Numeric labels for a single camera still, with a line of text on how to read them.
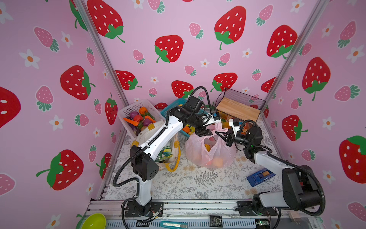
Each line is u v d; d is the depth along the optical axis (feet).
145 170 1.69
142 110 3.75
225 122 2.25
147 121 3.43
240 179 2.77
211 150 2.51
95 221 2.33
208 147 2.57
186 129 1.87
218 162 2.76
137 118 3.52
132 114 3.64
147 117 3.64
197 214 2.40
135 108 3.74
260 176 2.64
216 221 2.25
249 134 2.16
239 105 3.39
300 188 1.42
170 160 2.72
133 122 3.44
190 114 1.86
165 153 2.68
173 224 2.29
